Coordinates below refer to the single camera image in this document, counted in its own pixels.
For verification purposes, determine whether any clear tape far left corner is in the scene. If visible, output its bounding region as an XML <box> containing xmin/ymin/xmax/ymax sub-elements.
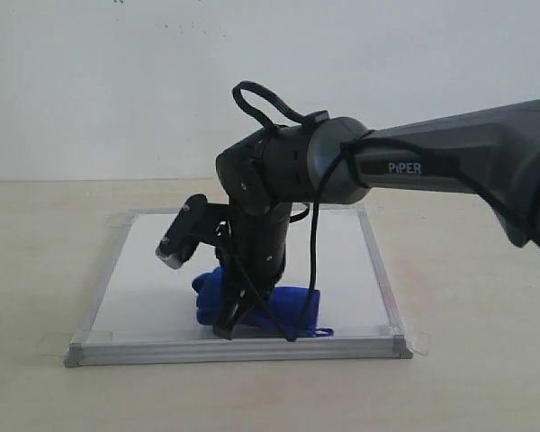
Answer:
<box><xmin>104</xmin><ymin>214</ymin><xmax>131</xmax><ymax>229</ymax></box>

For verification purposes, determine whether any white board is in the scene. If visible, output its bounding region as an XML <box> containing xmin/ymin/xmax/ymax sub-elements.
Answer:
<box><xmin>64</xmin><ymin>205</ymin><xmax>413</xmax><ymax>368</ymax></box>

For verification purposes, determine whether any clear tape near right corner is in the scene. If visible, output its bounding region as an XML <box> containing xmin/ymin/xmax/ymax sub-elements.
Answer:
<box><xmin>405</xmin><ymin>331</ymin><xmax>432</xmax><ymax>356</ymax></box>

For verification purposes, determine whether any blue cloth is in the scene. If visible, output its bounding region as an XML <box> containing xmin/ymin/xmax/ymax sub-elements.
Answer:
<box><xmin>192</xmin><ymin>266</ymin><xmax>334</xmax><ymax>338</ymax></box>

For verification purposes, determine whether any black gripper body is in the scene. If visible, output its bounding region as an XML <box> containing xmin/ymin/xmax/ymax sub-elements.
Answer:
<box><xmin>227</xmin><ymin>204</ymin><xmax>291</xmax><ymax>293</ymax></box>

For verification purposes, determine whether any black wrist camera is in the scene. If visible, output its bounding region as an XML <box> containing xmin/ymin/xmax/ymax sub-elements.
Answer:
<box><xmin>155</xmin><ymin>193</ymin><xmax>229</xmax><ymax>270</ymax></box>

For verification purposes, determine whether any black cable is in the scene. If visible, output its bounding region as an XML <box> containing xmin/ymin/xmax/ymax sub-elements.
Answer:
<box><xmin>215</xmin><ymin>80</ymin><xmax>523</xmax><ymax>342</ymax></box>

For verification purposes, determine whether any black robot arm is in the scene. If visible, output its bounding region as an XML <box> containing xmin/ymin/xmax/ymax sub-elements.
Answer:
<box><xmin>215</xmin><ymin>99</ymin><xmax>540</xmax><ymax>337</ymax></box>

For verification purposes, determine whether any clear tape corner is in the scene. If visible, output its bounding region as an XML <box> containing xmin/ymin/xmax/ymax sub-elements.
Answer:
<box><xmin>104</xmin><ymin>214</ymin><xmax>131</xmax><ymax>229</ymax></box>
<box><xmin>405</xmin><ymin>331</ymin><xmax>432</xmax><ymax>356</ymax></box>

